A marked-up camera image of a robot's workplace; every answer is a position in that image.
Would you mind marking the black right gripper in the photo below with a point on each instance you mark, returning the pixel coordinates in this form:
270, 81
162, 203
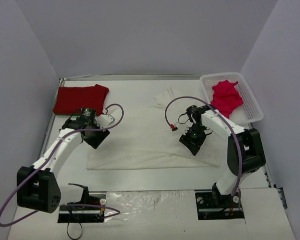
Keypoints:
193, 143

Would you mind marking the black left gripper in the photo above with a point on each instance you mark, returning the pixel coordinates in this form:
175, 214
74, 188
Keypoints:
97, 138

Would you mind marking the white t shirt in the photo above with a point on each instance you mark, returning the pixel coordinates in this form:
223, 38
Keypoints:
143, 140

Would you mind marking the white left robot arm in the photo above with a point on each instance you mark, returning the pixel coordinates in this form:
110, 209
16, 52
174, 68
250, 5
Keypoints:
38, 186

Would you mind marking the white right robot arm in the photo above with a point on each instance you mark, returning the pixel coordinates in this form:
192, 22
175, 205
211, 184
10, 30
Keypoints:
245, 153

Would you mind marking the folded red t shirt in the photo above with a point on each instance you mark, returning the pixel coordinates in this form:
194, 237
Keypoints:
69, 99

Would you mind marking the pink t shirt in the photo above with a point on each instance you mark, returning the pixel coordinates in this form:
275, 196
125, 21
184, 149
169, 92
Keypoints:
226, 98

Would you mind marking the white plastic basket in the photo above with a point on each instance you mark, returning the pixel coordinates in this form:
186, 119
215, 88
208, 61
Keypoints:
247, 113

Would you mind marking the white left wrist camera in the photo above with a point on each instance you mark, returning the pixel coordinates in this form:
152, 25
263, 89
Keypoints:
104, 120

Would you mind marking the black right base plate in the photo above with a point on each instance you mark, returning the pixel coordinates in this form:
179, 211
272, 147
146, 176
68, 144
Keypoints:
207, 209

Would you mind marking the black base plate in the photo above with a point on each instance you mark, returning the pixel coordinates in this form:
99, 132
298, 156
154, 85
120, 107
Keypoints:
84, 214
207, 209

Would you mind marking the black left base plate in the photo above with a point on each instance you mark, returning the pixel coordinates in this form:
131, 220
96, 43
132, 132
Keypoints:
84, 214

